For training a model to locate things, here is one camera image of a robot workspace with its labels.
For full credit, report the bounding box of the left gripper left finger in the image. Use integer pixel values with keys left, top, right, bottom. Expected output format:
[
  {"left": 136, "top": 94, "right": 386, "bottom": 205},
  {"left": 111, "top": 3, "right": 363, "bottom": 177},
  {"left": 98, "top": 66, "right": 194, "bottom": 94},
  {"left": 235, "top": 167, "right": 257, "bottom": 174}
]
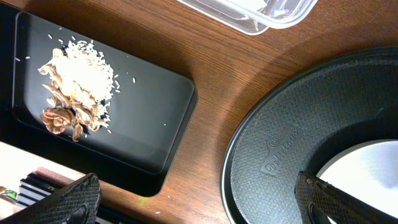
[{"left": 1, "top": 173, "right": 101, "bottom": 224}]

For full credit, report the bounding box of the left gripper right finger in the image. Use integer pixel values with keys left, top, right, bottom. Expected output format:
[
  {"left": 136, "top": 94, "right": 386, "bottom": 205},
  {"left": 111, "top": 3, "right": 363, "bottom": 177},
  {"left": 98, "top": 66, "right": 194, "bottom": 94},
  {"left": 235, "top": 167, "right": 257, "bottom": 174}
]
[{"left": 294, "top": 171, "right": 397, "bottom": 224}]

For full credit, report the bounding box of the grey plate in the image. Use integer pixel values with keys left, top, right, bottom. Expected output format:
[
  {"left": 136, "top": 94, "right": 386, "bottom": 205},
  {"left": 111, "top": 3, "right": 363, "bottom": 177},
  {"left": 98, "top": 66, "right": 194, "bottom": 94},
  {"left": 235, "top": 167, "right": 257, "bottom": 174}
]
[{"left": 317, "top": 139, "right": 397, "bottom": 218}]

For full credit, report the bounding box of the food scraps and rice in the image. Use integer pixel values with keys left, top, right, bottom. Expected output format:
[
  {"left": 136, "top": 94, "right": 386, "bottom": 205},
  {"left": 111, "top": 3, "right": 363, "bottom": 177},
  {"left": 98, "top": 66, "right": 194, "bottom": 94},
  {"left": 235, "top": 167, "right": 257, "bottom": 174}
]
[{"left": 15, "top": 27, "right": 137, "bottom": 142}]

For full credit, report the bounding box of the stacked dark equipment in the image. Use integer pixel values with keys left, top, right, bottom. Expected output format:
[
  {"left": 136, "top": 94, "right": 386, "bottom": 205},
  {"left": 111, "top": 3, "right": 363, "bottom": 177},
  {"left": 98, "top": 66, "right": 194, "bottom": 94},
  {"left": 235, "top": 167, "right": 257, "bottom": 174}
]
[{"left": 1, "top": 172, "right": 142, "bottom": 224}]

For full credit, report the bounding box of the round black serving tray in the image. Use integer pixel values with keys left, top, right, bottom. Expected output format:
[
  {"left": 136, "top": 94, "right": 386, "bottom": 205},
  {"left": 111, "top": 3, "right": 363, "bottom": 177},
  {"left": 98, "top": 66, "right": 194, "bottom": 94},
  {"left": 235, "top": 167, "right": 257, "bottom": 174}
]
[{"left": 220, "top": 47, "right": 397, "bottom": 223}]

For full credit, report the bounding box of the black rectangular tray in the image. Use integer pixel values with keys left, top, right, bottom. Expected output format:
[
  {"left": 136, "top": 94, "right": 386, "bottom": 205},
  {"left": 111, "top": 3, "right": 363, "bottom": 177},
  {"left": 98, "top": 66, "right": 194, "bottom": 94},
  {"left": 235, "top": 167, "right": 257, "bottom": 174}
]
[{"left": 1, "top": 4, "right": 198, "bottom": 197}]

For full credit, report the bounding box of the clear plastic bin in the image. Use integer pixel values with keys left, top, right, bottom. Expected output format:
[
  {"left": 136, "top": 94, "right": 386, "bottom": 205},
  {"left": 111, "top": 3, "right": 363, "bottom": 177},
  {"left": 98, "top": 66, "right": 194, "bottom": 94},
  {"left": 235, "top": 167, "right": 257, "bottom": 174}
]
[{"left": 178, "top": 0, "right": 317, "bottom": 35}]

